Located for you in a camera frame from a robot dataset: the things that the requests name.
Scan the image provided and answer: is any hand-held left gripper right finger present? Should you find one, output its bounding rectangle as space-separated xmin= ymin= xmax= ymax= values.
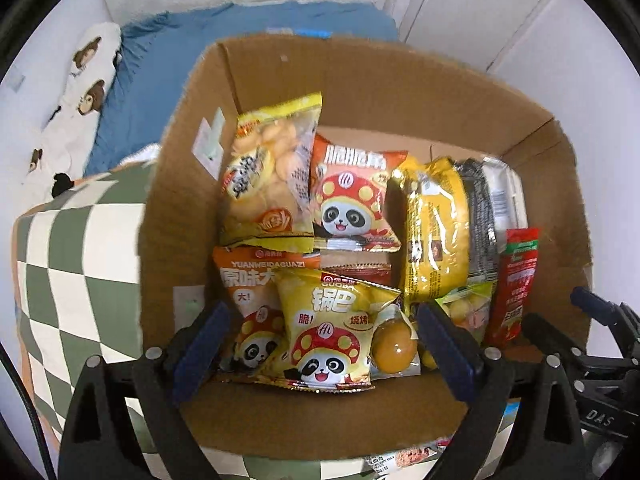
xmin=416 ymin=302 xmax=586 ymax=480

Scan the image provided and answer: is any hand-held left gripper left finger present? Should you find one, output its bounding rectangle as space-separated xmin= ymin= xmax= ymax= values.
xmin=59 ymin=301 xmax=232 ymax=480

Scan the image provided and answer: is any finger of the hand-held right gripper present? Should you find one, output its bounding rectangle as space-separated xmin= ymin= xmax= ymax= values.
xmin=522 ymin=312 xmax=593 ymax=366
xmin=570 ymin=286 xmax=640 ymax=343

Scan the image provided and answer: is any colourful candy ball packet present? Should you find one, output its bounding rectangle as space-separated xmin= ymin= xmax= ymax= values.
xmin=420 ymin=282 xmax=493 ymax=371

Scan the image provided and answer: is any clear braised egg packet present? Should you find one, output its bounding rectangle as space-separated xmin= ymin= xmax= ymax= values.
xmin=370 ymin=305 xmax=423 ymax=376

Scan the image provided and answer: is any red snack packet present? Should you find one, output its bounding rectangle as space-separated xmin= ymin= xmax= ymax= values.
xmin=484 ymin=227 xmax=541 ymax=346

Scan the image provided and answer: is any orange sunflower seed packet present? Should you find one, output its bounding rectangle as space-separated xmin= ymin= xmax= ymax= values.
xmin=212 ymin=246 xmax=321 ymax=341

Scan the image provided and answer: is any long yellow snack packet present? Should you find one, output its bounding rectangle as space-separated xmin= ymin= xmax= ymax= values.
xmin=395 ymin=157 xmax=473 ymax=306

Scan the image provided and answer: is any yellow panda snack packet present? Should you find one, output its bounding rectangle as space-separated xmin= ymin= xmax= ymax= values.
xmin=272 ymin=267 xmax=401 ymax=393

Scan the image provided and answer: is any long black snack packet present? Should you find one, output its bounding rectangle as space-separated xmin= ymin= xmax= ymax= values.
xmin=457 ymin=159 xmax=500 ymax=281

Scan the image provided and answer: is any clear white snack packet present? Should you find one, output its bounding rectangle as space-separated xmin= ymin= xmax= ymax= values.
xmin=482 ymin=157 xmax=528 ymax=246

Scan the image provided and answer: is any yellow biscuit packet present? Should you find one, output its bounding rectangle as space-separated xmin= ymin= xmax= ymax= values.
xmin=220 ymin=92 xmax=323 ymax=253

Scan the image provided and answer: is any cardboard box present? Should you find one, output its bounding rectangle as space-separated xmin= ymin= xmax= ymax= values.
xmin=140 ymin=35 xmax=593 ymax=463

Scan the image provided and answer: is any white nut snack packet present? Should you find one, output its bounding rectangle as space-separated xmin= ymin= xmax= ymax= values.
xmin=360 ymin=440 xmax=451 ymax=480

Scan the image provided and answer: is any green white checkered mat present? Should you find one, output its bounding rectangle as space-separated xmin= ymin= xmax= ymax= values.
xmin=12 ymin=165 xmax=451 ymax=480

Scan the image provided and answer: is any blue bed sheet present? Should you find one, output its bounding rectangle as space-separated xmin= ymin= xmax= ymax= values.
xmin=85 ymin=2 xmax=398 ymax=176

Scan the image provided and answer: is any white bear print pillow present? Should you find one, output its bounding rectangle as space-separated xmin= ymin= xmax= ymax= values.
xmin=22 ymin=22 xmax=123 ymax=198

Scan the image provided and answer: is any white door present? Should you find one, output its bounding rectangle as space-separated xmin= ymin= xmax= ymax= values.
xmin=400 ymin=0 xmax=561 ymax=81

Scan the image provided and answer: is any black cable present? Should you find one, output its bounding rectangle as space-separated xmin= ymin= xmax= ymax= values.
xmin=0 ymin=345 xmax=56 ymax=480

